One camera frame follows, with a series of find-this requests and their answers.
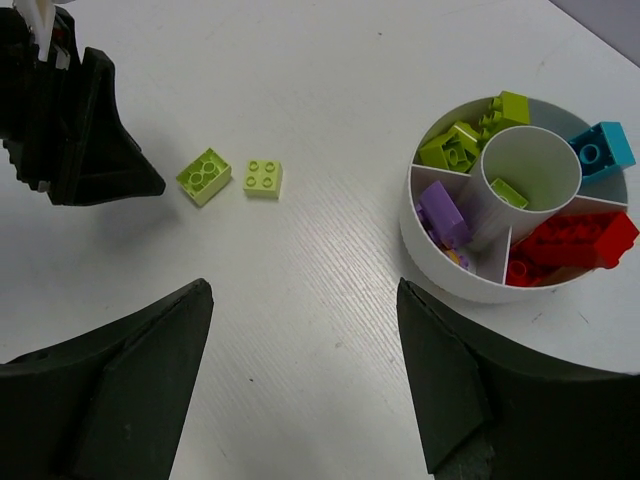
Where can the red lego brick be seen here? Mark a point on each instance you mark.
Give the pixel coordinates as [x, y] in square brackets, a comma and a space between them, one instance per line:
[587, 241]
[521, 272]

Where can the lime curved lego brick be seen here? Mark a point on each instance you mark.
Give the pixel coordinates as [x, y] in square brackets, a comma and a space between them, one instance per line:
[456, 150]

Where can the white round divided container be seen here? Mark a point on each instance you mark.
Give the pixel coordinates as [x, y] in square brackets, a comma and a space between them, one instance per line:
[538, 162]

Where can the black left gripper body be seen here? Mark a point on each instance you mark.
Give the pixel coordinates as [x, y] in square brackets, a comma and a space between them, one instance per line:
[38, 60]

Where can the teal long lego brick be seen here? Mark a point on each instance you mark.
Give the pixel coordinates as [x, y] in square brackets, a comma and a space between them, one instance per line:
[602, 150]

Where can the light green lego small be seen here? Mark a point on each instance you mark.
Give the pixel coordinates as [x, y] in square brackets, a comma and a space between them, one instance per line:
[263, 179]

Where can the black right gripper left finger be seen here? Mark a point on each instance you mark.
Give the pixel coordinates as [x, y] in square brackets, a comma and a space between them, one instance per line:
[111, 403]

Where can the lime lego small square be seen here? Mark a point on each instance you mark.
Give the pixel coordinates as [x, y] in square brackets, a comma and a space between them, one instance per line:
[508, 194]

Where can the lime small lego brick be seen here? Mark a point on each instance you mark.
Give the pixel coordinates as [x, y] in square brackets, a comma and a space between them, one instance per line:
[504, 111]

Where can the purple butterfly lego brick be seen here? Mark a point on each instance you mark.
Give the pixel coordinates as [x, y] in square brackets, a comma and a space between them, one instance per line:
[441, 217]

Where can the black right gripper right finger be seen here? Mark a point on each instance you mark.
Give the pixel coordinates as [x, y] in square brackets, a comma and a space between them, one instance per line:
[490, 408]

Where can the light green lego long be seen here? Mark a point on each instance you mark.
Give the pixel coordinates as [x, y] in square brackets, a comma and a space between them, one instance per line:
[203, 178]

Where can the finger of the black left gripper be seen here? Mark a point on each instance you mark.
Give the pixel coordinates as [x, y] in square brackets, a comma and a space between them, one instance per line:
[98, 160]

